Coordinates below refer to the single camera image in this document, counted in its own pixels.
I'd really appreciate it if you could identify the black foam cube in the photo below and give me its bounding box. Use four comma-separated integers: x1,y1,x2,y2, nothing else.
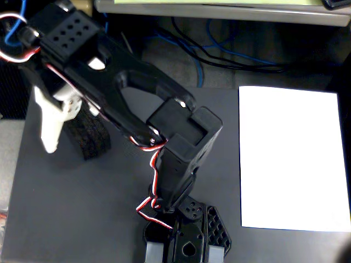
64,108,112,161

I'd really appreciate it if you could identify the grey desk edge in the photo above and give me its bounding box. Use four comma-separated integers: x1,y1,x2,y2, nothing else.
94,0,351,27

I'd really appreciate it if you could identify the long black floor cable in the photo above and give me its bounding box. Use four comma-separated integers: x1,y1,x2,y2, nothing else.
170,16,292,73

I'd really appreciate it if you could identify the long red white servo wire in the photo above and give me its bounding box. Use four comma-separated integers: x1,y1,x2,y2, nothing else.
0,12,41,65

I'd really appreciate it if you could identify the red white black servo wire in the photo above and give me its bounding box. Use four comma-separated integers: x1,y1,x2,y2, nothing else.
129,135,173,230

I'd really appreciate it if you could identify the white paper sheet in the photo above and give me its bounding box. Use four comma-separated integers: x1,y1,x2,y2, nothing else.
237,85,351,233

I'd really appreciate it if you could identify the long blue floor cable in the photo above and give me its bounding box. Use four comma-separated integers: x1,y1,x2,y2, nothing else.
152,18,276,88

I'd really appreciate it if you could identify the grey table clamp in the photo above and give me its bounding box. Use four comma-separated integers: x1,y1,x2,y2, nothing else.
209,245,226,263
145,242,165,263

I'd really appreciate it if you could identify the blue looped cable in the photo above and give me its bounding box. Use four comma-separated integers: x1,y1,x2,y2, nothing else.
3,0,28,46

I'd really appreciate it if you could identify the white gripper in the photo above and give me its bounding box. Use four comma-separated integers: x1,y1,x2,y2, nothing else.
33,86,100,155

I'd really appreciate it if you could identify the white grey cable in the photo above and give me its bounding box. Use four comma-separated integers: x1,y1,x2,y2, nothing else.
120,31,134,55

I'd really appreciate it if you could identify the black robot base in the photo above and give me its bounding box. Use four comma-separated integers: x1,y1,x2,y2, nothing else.
143,196,233,263

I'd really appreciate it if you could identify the black device on desk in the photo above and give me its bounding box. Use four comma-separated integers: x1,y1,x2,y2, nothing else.
322,0,351,11

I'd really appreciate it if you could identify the black computer tower grille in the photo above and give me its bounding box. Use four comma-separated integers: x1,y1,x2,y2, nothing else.
0,62,31,120

